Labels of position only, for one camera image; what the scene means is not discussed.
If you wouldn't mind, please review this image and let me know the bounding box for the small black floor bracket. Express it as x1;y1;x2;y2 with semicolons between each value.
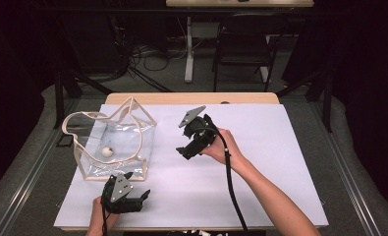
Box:
56;134;75;148

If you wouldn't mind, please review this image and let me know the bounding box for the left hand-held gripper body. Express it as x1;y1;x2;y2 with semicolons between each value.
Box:
101;173;145;214

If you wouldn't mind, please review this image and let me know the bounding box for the clear bag with beige trim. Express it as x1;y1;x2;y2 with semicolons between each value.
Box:
61;95;158;182

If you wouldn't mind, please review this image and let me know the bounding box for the white-legged desk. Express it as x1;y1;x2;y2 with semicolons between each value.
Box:
165;0;315;84

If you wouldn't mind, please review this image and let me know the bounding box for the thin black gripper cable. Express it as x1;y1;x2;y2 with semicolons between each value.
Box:
100;183;110;236

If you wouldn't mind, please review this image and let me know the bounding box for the person's right hand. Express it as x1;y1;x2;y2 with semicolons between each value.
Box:
199;128;249;172

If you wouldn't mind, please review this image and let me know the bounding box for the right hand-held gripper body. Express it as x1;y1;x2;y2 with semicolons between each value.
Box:
178;104;220;155

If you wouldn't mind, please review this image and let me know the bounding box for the person's left hand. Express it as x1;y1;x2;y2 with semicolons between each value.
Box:
89;195;121;229

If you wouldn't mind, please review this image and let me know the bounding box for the black metal stand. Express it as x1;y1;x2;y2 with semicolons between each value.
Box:
275;63;335;134
52;67;115;130

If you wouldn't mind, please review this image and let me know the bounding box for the bundle of floor cables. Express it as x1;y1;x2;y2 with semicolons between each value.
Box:
128;38;190;92

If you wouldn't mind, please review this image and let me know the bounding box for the wooden table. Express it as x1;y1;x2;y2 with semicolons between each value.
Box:
53;91;330;232

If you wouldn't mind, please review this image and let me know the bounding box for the white table sheet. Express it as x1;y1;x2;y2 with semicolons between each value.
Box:
53;103;330;229

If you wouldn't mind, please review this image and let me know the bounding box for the grey metal floor rail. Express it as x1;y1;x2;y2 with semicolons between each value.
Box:
0;97;82;236
311;101;383;236

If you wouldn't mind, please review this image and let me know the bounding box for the thick black gripper cable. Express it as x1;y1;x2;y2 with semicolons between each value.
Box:
194;126;250;232

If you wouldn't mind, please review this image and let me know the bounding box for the black chair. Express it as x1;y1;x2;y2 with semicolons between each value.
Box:
212;13;290;93

